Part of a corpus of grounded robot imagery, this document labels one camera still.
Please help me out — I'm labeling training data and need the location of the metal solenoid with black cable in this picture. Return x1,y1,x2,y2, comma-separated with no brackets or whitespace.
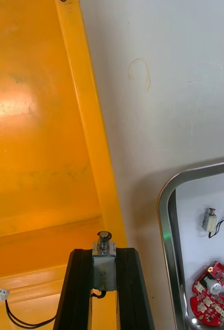
0,230,117,329
201,207,224,239

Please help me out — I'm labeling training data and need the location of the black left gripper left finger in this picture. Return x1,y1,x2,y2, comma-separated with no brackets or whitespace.
52,248,95,330

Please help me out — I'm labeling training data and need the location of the yellow-orange plastic bin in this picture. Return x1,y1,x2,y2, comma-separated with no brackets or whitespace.
0,0,128,330

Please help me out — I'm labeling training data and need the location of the white sheet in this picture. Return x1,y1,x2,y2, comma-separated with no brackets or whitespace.
175,170,224,330

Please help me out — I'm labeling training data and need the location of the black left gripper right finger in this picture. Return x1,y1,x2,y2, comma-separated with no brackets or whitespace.
115,247,156,330

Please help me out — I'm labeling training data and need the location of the round red circuit board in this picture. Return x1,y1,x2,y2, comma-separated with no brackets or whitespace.
189,260,224,327

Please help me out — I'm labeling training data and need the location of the steel tray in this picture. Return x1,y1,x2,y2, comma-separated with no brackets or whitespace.
157,159,224,330

